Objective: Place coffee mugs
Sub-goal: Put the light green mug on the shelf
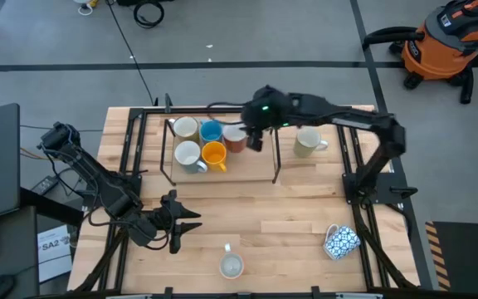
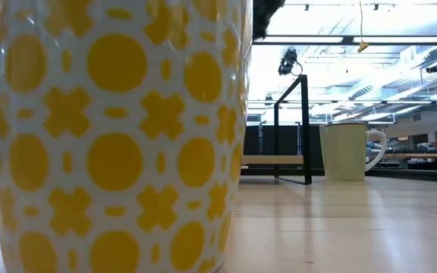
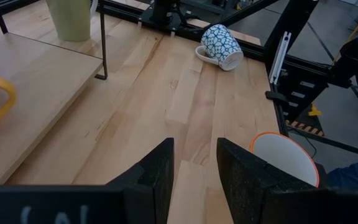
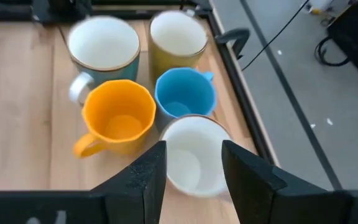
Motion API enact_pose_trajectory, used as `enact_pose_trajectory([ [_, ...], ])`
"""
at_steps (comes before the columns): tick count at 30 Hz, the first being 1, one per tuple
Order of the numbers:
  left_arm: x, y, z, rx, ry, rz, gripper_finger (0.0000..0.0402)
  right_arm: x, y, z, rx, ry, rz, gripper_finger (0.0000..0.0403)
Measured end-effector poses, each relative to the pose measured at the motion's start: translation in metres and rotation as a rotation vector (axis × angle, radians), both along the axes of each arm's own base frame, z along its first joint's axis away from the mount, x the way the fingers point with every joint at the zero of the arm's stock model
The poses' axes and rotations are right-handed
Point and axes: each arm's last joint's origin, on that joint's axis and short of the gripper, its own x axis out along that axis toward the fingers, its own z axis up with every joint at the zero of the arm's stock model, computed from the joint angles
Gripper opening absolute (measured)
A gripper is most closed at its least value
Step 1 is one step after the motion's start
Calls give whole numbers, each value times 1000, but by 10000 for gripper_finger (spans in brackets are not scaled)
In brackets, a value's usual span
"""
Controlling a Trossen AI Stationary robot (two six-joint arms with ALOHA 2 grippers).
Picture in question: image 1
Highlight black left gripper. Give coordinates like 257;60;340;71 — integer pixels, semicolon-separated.
154;189;203;255

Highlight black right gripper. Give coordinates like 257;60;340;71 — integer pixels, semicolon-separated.
241;84;292;152

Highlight rust orange mug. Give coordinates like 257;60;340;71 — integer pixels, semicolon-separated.
222;124;250;154

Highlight plain yellow mug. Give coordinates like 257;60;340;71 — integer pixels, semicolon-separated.
201;140;229;174

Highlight light blue mug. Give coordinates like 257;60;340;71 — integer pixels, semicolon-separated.
199;119;225;145

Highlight pale green mug white handle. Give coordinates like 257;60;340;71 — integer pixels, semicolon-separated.
292;125;330;159

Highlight teal mug white handle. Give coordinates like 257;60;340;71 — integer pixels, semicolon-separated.
173;140;209;175

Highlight olive mug white inside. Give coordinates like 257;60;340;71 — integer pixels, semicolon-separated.
171;115;201;143

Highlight blue white patterned mug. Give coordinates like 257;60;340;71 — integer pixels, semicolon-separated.
322;223;362;262

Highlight white printed paper sign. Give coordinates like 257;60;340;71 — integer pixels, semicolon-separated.
37;223;74;284

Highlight black power adapter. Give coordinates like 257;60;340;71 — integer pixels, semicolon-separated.
30;174;61;197

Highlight dark grey desk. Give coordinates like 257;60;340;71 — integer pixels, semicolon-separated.
0;205;41;299

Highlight orange black shop vacuum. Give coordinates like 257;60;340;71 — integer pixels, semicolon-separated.
362;0;478;105

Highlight black mat hazard stripes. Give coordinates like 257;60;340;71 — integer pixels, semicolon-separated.
424;220;478;297

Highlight wooden shelf black metal frame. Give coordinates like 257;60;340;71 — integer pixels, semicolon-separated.
159;117;283;185

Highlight black aluminium rig frame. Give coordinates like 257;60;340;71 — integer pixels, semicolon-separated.
72;93;421;299

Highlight long black floor cable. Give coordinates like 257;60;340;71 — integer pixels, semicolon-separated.
105;0;159;107

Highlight coiled black cable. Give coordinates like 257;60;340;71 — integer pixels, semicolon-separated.
132;0;166;30

